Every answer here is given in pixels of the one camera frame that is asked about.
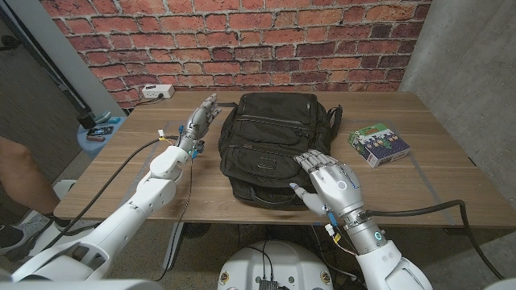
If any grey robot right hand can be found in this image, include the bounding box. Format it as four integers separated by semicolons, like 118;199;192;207
289;149;366;218

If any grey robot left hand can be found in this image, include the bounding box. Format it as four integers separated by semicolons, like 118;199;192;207
177;93;223;154

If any black backpack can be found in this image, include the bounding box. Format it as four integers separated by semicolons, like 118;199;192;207
217;91;343;209

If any white power strip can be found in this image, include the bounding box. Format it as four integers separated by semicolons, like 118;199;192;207
141;83;176;100

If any green purple card game box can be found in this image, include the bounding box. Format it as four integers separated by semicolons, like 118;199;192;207
347;122;412;169

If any red brick printed backdrop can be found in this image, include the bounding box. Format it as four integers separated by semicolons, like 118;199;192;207
40;0;432;109

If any teal plastic tool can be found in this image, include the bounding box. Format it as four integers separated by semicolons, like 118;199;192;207
93;110;121;125

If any black smartphone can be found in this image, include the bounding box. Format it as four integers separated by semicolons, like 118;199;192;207
86;126;114;137

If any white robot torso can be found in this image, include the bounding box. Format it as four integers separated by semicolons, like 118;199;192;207
216;240;335;290

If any blue round stool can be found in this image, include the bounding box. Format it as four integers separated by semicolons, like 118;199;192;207
76;116;127;158

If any black floor fan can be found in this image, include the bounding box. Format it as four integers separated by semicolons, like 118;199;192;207
181;222;212;240

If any grey metal table leg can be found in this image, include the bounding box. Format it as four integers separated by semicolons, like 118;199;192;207
162;222;185;271

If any person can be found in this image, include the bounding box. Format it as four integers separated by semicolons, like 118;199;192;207
0;136;61;217

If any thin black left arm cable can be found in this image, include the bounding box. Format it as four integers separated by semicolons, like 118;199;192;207
155;160;194;283

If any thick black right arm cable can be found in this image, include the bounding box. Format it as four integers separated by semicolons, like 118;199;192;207
364;199;505;281

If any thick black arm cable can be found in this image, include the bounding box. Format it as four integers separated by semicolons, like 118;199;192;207
40;136;181;253
364;199;505;281

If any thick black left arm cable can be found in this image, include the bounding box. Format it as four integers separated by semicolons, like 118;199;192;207
40;136;181;253

